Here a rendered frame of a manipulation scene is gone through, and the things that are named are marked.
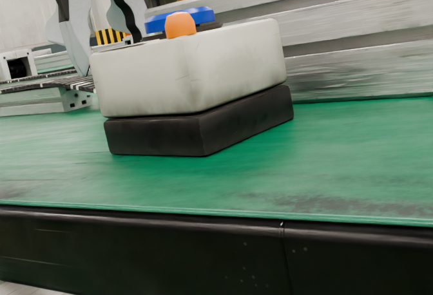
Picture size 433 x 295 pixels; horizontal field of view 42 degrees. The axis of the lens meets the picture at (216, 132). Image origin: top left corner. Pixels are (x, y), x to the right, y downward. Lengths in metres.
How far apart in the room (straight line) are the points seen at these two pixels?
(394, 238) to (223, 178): 0.09
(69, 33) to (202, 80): 0.29
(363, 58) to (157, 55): 0.13
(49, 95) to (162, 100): 0.39
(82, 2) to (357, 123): 0.34
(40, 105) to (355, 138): 0.48
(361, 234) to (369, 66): 0.19
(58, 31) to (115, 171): 0.31
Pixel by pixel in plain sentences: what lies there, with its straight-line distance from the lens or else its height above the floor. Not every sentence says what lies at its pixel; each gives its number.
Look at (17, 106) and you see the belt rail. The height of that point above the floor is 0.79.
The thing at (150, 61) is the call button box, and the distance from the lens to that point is 0.29.
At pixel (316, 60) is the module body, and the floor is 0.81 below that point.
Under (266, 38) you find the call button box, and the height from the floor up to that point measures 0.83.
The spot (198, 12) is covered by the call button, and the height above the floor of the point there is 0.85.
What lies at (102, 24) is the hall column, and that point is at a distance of 8.84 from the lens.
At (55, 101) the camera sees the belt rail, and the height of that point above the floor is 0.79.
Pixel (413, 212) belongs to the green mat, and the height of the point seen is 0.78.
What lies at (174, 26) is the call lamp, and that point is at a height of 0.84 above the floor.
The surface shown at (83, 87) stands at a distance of 0.60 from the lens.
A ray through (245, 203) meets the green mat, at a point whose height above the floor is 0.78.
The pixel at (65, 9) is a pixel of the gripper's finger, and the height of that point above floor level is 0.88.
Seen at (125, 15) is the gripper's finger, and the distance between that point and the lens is 0.61.
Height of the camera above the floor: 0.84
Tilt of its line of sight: 11 degrees down
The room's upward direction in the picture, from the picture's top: 11 degrees counter-clockwise
